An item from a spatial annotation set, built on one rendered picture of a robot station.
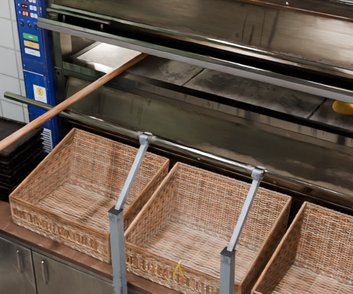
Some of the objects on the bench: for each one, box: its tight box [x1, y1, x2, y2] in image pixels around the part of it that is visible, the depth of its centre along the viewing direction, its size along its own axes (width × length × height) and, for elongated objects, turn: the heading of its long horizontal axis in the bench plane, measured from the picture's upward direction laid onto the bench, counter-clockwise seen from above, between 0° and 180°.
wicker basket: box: [124, 162, 292, 294], centre depth 302 cm, size 49×56×28 cm
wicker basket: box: [9, 128, 170, 264], centre depth 329 cm, size 49×56×28 cm
